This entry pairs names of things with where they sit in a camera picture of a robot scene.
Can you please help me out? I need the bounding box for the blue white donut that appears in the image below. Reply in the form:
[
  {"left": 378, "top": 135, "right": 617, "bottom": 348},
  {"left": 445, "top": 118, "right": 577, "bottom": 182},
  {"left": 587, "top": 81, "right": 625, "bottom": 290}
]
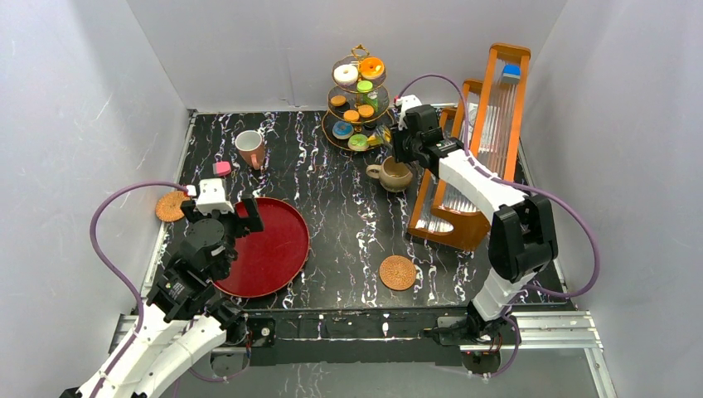
[{"left": 332, "top": 120, "right": 355, "bottom": 140}]

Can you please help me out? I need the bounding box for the beige mug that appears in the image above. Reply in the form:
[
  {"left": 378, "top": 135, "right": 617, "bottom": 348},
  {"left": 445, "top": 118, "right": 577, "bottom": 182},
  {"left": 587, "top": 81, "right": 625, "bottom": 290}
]
[{"left": 366, "top": 156, "right": 413, "bottom": 193}]

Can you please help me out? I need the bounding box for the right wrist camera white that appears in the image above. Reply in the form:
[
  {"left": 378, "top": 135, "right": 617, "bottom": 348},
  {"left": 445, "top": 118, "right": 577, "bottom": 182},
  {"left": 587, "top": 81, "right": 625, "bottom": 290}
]
[{"left": 394, "top": 95, "right": 422, "bottom": 130}]

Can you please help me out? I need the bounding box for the yellow layered cake slice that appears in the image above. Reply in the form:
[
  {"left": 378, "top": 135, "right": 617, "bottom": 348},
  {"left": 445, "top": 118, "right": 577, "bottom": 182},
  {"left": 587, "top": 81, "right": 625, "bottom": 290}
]
[{"left": 367, "top": 133, "right": 384, "bottom": 148}]

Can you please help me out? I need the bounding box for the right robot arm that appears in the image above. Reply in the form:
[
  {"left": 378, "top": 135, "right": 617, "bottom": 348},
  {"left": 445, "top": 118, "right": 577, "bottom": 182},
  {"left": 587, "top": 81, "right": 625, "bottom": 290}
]
[{"left": 390, "top": 101, "right": 558, "bottom": 343}]

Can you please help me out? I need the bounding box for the pink mug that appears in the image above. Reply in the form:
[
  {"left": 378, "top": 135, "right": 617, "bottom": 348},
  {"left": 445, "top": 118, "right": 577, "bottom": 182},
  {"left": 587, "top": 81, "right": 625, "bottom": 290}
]
[{"left": 235, "top": 130, "right": 266, "bottom": 170}]

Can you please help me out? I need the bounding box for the green macaron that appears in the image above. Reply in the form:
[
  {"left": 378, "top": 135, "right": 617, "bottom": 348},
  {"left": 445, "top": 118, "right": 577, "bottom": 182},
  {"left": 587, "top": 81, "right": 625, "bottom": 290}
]
[{"left": 356, "top": 80, "right": 374, "bottom": 94}]

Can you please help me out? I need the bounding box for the green triangular cake slice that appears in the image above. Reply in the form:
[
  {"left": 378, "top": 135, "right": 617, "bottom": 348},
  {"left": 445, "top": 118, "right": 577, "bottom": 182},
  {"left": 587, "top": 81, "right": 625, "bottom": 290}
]
[{"left": 363, "top": 90, "right": 379, "bottom": 112}]

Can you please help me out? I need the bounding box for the pink grey eraser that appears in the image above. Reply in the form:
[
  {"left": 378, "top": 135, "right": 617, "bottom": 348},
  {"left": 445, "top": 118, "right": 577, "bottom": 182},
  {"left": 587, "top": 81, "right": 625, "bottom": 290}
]
[{"left": 212, "top": 161, "right": 232, "bottom": 177}]

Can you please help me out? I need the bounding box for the woven coaster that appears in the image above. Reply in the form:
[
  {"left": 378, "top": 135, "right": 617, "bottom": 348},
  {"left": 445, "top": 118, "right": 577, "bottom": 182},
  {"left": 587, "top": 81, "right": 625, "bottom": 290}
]
[
  {"left": 379, "top": 255, "right": 417, "bottom": 291},
  {"left": 155, "top": 191, "right": 190, "bottom": 222}
]

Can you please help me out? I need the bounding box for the blue eraser block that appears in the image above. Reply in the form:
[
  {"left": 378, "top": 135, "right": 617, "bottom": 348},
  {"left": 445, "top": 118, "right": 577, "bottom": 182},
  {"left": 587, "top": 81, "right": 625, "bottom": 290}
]
[{"left": 500, "top": 64, "right": 521, "bottom": 85}]

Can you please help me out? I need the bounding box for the woven coaster front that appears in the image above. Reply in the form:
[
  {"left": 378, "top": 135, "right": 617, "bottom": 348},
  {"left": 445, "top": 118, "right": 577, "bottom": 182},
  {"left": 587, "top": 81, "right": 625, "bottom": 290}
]
[{"left": 379, "top": 255, "right": 417, "bottom": 291}]

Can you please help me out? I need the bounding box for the three-tier glass cake stand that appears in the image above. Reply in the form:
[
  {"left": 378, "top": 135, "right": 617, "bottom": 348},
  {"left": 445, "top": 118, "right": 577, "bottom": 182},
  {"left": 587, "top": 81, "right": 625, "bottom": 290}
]
[{"left": 322, "top": 44, "right": 395, "bottom": 153}]

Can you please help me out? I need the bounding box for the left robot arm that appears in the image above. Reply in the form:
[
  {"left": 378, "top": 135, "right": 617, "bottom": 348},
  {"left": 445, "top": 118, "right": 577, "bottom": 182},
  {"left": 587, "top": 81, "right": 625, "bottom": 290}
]
[{"left": 62, "top": 195, "right": 264, "bottom": 397}]

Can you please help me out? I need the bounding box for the orange wooden rack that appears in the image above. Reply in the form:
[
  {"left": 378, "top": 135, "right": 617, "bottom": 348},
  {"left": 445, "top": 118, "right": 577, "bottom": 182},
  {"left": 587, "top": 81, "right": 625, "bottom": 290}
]
[{"left": 408, "top": 43, "right": 531, "bottom": 251}]

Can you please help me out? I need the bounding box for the red round tray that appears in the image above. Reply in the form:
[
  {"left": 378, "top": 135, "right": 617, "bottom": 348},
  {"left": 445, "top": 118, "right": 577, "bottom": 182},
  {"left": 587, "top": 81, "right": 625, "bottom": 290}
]
[{"left": 215, "top": 197, "right": 310, "bottom": 299}]

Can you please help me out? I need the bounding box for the yellow biscuit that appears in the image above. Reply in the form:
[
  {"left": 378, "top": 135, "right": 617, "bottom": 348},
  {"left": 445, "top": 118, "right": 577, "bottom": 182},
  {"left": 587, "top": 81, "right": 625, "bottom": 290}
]
[
  {"left": 343, "top": 109, "right": 360, "bottom": 124},
  {"left": 356, "top": 104, "right": 375, "bottom": 119},
  {"left": 330, "top": 95, "right": 347, "bottom": 108}
]

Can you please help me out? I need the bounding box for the orange donut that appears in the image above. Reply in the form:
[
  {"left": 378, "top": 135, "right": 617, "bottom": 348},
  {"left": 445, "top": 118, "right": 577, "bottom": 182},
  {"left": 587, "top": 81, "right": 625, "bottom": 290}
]
[{"left": 358, "top": 56, "right": 385, "bottom": 80}]

